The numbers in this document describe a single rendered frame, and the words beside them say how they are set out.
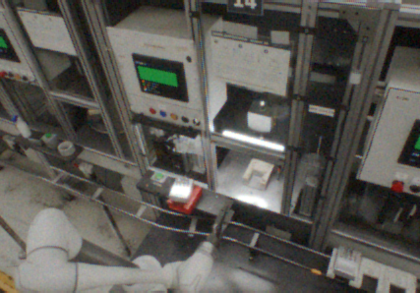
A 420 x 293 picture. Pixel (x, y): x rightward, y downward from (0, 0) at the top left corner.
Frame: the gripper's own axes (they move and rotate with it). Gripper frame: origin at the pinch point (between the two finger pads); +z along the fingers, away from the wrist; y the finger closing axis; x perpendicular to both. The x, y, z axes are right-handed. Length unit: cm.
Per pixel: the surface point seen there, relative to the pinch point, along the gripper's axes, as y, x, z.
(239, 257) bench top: -44.5, -3.8, 0.9
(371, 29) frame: 84, -40, 21
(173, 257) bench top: -44, 30, -14
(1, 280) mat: -111, 169, -59
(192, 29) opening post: 74, 21, 22
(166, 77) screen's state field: 53, 34, 18
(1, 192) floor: -112, 243, 3
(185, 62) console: 61, 25, 20
